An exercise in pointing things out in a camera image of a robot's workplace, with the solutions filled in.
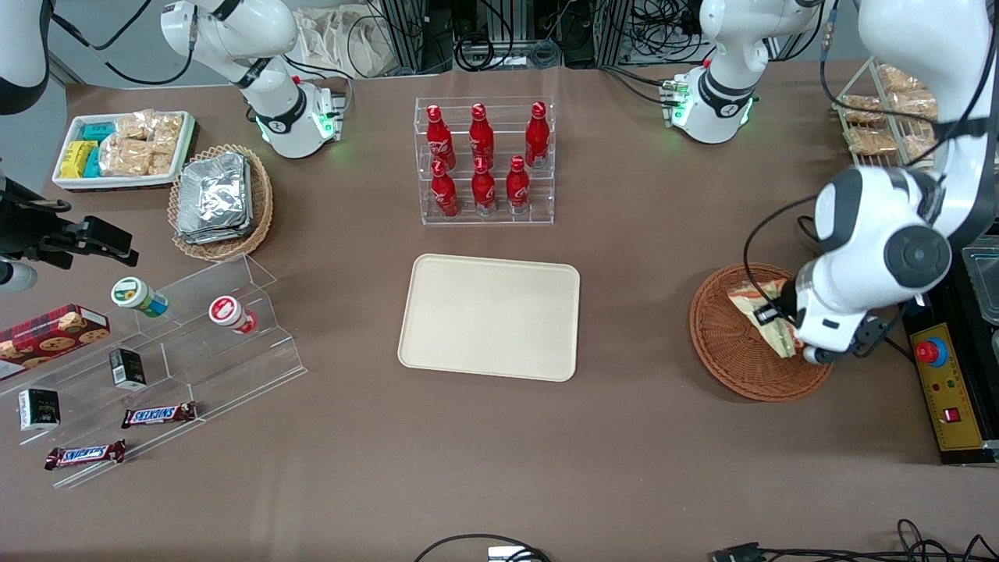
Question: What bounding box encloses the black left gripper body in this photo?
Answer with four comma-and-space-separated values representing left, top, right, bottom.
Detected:
779, 269, 803, 327

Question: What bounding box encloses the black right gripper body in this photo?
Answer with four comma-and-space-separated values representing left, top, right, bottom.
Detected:
0, 178, 79, 262

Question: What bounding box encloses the triangular sandwich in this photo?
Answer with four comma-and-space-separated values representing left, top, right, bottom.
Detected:
727, 279, 798, 358

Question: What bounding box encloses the brown round wicker basket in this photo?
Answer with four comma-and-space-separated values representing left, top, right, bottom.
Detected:
689, 263, 834, 403

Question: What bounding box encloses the white rectangular snack tray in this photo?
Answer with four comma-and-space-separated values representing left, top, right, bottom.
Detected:
52, 111, 197, 193

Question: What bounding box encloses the light oval wicker basket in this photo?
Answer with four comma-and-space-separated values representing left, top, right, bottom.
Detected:
168, 144, 274, 262

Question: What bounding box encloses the beige plastic serving tray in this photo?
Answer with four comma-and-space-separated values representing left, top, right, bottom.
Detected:
398, 254, 581, 383

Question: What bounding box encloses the green lid drink cup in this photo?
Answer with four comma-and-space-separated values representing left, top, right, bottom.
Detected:
110, 276, 169, 318

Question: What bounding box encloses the yellow snack packet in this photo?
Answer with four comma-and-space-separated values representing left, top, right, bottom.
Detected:
61, 140, 96, 179

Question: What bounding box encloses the silver foil packet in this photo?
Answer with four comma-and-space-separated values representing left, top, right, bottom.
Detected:
176, 215, 254, 245
180, 152, 251, 227

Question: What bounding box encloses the red cookie box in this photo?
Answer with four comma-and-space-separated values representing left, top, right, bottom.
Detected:
0, 304, 111, 382

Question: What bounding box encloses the red lid drink cup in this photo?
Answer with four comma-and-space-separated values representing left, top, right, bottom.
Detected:
208, 295, 258, 336

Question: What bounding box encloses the small black carton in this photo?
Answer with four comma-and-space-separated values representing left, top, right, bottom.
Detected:
18, 388, 62, 432
108, 347, 148, 391

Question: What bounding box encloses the clear acrylic stepped shelf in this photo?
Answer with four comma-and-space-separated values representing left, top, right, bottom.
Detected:
0, 254, 308, 490

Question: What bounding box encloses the brown snickers bar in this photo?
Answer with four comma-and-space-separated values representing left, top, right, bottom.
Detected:
121, 401, 198, 429
44, 439, 127, 471

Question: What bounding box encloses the black yellow control box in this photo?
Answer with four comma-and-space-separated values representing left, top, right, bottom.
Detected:
901, 277, 999, 467

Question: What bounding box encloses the clear plastic container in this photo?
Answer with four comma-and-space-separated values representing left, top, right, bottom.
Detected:
960, 242, 999, 325

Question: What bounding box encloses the red cola bottle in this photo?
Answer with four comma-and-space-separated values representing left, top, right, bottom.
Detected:
506, 155, 531, 215
469, 102, 495, 165
471, 156, 497, 217
524, 101, 550, 169
428, 104, 456, 169
430, 160, 460, 219

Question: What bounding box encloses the clear acrylic bottle rack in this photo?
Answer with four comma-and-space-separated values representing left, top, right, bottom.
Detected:
414, 96, 556, 227

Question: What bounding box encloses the white cloth bag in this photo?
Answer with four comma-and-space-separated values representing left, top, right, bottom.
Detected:
295, 6, 395, 79

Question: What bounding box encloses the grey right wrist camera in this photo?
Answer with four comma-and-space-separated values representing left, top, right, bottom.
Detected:
0, 261, 38, 292

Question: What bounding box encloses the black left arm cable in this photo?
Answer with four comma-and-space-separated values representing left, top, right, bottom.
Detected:
743, 195, 820, 317

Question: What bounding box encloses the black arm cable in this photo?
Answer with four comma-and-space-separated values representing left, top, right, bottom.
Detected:
47, 0, 196, 87
743, 195, 820, 317

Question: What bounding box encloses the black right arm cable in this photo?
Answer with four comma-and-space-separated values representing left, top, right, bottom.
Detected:
47, 0, 196, 87

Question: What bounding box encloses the white wire rack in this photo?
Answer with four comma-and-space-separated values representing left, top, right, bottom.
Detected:
830, 59, 949, 169

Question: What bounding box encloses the black cable with connector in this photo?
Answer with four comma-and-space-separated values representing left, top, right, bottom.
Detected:
710, 518, 999, 562

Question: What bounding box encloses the black looped cable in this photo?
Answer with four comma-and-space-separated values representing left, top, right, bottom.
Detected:
412, 533, 553, 562

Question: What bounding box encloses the black coiled cable bundle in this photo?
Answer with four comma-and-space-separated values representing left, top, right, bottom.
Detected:
455, 31, 563, 73

